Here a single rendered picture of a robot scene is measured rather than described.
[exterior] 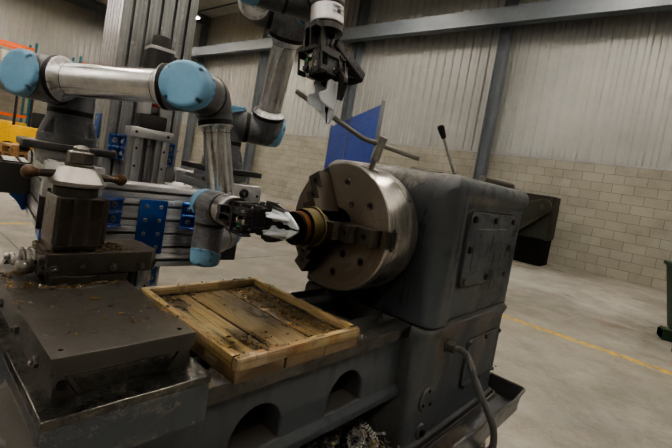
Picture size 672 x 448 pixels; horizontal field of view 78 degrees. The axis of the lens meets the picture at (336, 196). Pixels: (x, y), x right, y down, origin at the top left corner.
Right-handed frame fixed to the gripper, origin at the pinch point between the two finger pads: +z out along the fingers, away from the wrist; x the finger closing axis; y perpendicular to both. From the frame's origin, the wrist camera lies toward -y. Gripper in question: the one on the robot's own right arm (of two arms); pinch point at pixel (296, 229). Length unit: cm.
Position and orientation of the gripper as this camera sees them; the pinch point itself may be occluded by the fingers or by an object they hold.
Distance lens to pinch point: 87.8
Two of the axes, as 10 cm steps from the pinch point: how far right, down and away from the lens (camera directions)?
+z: 7.3, 1.6, -6.6
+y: -6.6, -0.7, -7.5
